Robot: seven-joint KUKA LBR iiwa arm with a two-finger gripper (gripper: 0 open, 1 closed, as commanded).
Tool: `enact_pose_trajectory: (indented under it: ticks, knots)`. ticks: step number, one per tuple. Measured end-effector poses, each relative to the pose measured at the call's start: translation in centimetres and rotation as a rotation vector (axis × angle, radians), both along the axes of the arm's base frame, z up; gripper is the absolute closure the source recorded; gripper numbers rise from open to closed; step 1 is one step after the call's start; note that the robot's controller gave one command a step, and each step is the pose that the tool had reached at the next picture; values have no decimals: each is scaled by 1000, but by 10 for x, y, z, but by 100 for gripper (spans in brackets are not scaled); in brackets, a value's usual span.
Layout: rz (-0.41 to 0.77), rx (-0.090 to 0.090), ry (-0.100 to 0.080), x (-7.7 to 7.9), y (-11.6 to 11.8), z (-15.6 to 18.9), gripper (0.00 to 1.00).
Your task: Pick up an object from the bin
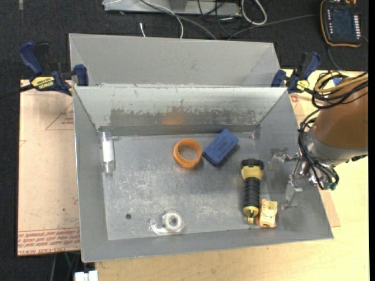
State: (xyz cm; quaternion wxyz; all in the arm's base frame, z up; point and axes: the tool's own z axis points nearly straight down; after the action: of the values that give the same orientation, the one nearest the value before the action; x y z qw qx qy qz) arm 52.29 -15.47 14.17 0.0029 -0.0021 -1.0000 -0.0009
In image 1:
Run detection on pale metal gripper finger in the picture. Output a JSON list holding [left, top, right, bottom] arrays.
[[282, 177, 303, 210], [268, 148, 299, 170]]

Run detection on yellow and black flashlight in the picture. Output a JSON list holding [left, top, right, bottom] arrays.
[[240, 158, 265, 225]]

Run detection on blue sponge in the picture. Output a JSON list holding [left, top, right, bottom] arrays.
[[202, 128, 240, 167]]

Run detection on grey metal bin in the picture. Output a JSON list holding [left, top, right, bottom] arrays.
[[69, 33, 334, 263]]

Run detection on clear plastic tube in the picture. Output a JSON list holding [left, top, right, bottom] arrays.
[[100, 132, 117, 174]]

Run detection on brown cardboard board, red print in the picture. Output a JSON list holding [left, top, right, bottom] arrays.
[[17, 79, 341, 257]]

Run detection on orange ring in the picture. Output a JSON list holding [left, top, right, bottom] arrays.
[[173, 138, 203, 170]]

